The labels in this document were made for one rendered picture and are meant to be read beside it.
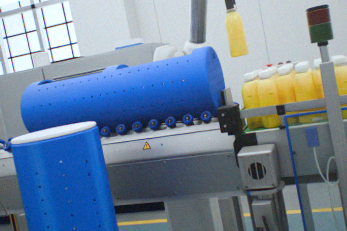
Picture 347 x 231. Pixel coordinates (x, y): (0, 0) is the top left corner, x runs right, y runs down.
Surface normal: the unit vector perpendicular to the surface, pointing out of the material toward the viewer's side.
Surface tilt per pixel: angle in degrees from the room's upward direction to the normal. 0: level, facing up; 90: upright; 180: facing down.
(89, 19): 90
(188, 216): 90
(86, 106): 93
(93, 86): 61
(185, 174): 109
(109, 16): 90
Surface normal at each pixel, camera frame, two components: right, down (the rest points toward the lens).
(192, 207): -0.29, 0.12
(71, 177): 0.44, -0.02
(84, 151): 0.76, -0.11
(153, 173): -0.24, 0.45
